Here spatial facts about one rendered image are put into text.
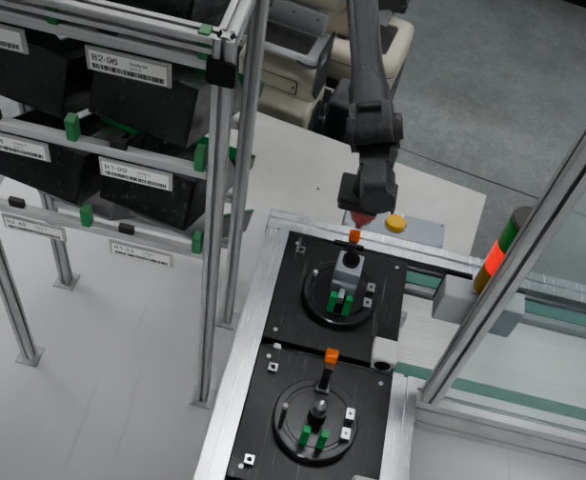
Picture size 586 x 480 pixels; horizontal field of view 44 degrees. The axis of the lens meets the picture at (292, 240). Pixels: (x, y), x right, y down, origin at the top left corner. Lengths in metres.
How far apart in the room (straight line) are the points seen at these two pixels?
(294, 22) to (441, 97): 1.68
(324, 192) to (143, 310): 0.50
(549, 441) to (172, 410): 0.67
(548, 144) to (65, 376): 2.47
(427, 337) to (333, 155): 0.54
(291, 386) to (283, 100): 0.93
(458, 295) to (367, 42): 0.41
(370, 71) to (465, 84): 2.33
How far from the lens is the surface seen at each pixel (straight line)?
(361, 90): 1.15
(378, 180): 1.13
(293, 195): 1.63
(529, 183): 3.13
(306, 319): 1.31
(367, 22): 1.16
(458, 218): 1.69
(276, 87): 1.94
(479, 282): 1.05
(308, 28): 1.76
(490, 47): 3.75
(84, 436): 1.33
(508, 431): 1.36
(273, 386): 1.24
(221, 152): 0.79
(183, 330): 1.41
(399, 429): 1.27
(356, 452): 1.22
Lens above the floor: 2.09
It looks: 52 degrees down
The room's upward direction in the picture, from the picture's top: 12 degrees clockwise
